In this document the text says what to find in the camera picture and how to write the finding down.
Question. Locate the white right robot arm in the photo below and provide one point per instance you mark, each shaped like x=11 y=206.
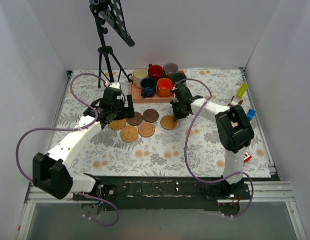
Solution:
x=234 y=129

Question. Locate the pink serving tray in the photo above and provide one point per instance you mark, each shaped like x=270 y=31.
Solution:
x=137 y=98

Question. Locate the dark blue mug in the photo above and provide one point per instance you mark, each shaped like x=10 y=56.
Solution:
x=148 y=87

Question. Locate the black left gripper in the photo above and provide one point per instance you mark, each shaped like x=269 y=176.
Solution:
x=130 y=106

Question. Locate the toy brick car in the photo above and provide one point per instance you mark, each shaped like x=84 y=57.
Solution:
x=237 y=98

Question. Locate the cream enamel mug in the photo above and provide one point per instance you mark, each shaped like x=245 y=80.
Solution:
x=138 y=75

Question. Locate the dark green mug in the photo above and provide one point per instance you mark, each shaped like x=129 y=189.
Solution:
x=178 y=78

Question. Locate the black music stand tripod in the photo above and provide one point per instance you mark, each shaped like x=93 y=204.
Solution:
x=109 y=11

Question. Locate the red toy brick window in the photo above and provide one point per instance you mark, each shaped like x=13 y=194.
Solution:
x=247 y=157

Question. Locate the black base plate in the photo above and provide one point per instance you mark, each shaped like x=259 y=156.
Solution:
x=172 y=193

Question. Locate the red mug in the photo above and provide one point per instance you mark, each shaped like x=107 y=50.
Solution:
x=155 y=71

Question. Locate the dark wooden coaster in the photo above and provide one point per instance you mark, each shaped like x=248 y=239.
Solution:
x=136 y=120
x=150 y=115

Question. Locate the woven cork coaster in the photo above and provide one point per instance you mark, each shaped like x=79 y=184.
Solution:
x=117 y=124
x=129 y=134

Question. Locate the grey lilac mug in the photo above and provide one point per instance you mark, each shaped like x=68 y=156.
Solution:
x=169 y=69

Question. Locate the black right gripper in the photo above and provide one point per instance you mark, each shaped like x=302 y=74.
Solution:
x=178 y=110

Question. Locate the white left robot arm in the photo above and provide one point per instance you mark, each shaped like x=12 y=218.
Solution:
x=50 y=171

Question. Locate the light wooden coaster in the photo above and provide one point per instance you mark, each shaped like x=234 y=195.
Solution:
x=146 y=129
x=168 y=122

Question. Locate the blue green toy bricks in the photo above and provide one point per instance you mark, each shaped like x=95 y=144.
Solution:
x=250 y=114

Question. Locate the orange mug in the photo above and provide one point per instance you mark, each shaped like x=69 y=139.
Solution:
x=164 y=87

